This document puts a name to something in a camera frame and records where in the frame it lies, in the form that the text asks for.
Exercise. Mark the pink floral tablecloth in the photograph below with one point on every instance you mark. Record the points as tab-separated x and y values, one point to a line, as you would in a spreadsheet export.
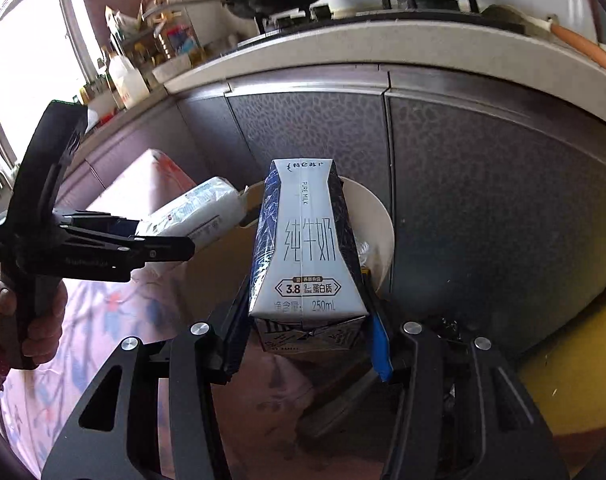
93	320

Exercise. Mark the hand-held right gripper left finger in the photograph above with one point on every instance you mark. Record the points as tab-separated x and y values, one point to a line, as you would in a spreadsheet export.
230	345

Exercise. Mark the person's left hand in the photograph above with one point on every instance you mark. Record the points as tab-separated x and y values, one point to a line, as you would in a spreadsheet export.
48	325

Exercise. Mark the black gas stove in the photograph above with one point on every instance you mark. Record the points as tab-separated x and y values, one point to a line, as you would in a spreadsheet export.
433	12

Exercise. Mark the dark brown panel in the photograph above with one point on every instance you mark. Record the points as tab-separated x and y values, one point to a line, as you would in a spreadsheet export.
100	0

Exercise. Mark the white plastic jug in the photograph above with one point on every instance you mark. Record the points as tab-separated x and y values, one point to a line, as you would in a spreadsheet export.
130	85

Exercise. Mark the beige trash bin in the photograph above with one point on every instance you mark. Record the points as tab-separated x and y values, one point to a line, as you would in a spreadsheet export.
373	220

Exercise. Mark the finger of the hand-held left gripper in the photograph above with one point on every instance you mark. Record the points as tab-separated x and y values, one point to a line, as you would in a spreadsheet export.
125	226
168	250

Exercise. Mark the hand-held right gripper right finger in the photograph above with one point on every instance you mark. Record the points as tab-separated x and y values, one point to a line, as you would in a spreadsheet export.
380	345

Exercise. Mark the dark blue milk carton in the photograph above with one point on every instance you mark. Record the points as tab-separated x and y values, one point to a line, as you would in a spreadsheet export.
308	250

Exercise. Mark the cluttered metal rack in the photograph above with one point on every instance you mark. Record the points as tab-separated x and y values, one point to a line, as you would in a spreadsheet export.
153	35

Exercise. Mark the white tissue packet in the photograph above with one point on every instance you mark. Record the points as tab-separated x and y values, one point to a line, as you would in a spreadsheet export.
193	210

